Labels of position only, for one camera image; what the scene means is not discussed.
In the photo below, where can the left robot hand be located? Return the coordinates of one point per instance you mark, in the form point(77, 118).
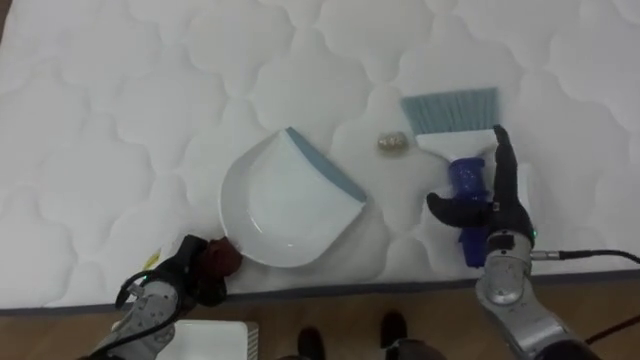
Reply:
point(192, 275)

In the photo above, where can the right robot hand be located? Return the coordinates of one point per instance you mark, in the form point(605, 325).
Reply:
point(492, 200)

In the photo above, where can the white plastic box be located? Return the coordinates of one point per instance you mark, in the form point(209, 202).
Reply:
point(210, 341)

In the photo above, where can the small crumpled paper ball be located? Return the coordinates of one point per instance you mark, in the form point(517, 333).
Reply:
point(392, 142)

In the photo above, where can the white quilted mattress bed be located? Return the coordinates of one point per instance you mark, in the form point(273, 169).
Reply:
point(150, 100)

